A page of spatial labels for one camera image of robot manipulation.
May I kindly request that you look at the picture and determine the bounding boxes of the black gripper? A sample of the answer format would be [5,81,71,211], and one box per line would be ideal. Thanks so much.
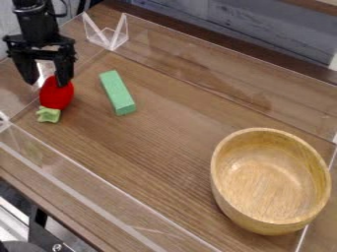
[3,34,76,88]

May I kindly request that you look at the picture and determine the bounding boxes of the red plush strawberry toy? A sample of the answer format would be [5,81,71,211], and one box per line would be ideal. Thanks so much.
[36,76,73,123]

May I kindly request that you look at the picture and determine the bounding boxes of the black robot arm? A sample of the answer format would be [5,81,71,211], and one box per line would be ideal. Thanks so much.
[3,0,76,88]

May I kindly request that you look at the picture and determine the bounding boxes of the green foam block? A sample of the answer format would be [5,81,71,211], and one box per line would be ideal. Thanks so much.
[99,70,136,116]

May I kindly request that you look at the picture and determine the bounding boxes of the wooden bowl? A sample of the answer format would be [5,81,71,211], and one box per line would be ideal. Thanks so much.
[210,128,332,235]

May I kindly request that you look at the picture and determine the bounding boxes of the clear acrylic tray wall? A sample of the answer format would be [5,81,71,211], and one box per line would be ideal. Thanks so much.
[0,18,337,252]

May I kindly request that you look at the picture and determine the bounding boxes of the black table leg bracket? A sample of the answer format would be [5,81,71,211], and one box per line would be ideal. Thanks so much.
[28,206,75,252]

